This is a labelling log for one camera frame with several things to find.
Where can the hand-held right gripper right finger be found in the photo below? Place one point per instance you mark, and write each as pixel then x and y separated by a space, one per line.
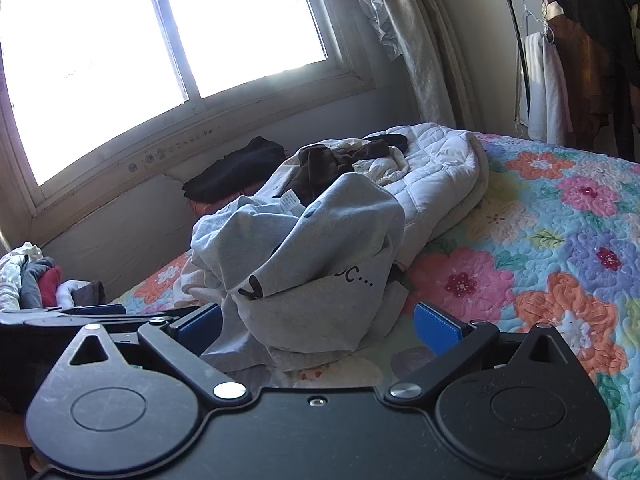
pixel 436 329

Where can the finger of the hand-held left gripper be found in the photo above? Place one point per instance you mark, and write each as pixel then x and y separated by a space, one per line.
pixel 125 318

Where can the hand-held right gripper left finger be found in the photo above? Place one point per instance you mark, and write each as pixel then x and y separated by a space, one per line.
pixel 197 330

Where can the grey sweatshirt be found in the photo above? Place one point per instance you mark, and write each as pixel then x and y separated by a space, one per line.
pixel 305 260

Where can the black clothes rack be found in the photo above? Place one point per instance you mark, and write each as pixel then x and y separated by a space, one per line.
pixel 520 50

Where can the person's left hand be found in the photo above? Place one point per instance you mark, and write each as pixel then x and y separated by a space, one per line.
pixel 11 430

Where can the dark brown crumpled cloth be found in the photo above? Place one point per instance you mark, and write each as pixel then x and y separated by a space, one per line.
pixel 90 292

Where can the grey crumpled cloth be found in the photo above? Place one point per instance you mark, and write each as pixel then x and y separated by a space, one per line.
pixel 32 285

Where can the red crumpled cloth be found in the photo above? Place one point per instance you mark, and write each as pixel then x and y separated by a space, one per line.
pixel 50 285

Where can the white crumpled cloth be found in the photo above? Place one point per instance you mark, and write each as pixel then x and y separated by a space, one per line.
pixel 11 275

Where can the floral quilted bedspread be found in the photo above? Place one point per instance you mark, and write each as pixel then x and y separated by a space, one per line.
pixel 540 260

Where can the white quilted blanket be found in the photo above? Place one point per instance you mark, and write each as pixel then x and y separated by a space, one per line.
pixel 440 185

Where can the black folded garment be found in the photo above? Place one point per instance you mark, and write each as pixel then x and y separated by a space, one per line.
pixel 235 170

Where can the cream lace cloth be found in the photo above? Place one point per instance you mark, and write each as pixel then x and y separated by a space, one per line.
pixel 382 167

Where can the brown velvet garment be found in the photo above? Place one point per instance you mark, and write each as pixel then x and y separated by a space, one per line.
pixel 322 165

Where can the white hanging garment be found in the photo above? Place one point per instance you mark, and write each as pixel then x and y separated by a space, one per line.
pixel 542 90

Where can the window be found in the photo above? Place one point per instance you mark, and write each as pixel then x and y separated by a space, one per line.
pixel 150 45

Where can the beige curtain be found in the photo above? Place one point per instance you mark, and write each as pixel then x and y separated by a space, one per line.
pixel 425 45

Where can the brown hanging garment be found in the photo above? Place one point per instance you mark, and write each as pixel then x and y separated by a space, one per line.
pixel 580 80

